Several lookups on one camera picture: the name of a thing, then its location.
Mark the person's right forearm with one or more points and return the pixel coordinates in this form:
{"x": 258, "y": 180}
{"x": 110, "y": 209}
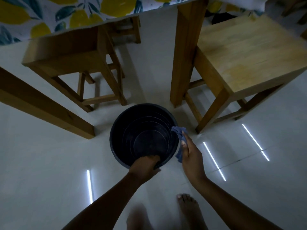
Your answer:
{"x": 230, "y": 203}

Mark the wooden table leg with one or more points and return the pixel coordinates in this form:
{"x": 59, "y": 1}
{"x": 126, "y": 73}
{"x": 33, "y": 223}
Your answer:
{"x": 188, "y": 50}
{"x": 40, "y": 105}

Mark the person's right hand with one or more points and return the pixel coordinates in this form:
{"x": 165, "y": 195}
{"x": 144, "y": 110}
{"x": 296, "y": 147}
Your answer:
{"x": 193, "y": 162}

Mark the wooden stool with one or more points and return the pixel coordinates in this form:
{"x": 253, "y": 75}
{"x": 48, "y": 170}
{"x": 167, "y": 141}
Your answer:
{"x": 249, "y": 55}
{"x": 69, "y": 50}
{"x": 127, "y": 31}

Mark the person's foot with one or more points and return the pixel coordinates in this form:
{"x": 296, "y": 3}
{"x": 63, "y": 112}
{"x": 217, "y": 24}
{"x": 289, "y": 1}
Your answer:
{"x": 139, "y": 219}
{"x": 190, "y": 213}

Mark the person's left forearm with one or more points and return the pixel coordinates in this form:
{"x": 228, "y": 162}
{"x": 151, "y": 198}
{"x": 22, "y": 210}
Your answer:
{"x": 103, "y": 203}

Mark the person's left fingers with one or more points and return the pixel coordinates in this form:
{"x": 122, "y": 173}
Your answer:
{"x": 151, "y": 158}

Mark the lemon print tablecloth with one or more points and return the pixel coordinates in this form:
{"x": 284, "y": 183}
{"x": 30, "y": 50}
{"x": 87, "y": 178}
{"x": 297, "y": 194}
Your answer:
{"x": 79, "y": 14}

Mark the person's right fingers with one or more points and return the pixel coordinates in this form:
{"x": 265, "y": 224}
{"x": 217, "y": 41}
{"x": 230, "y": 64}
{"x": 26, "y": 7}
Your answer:
{"x": 185, "y": 141}

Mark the black plastic bucket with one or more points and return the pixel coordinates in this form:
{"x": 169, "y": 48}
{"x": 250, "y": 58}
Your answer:
{"x": 144, "y": 131}

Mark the person's left hand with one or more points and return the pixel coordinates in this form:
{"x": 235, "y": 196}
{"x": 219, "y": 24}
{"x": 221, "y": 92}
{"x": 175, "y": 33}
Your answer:
{"x": 144, "y": 168}

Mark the blue cleaning cloth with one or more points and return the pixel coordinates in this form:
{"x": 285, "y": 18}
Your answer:
{"x": 178, "y": 131}

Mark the person's right foot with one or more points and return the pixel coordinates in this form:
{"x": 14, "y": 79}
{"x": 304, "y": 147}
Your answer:
{"x": 190, "y": 213}

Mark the person's left foot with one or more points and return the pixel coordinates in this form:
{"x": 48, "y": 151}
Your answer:
{"x": 139, "y": 219}

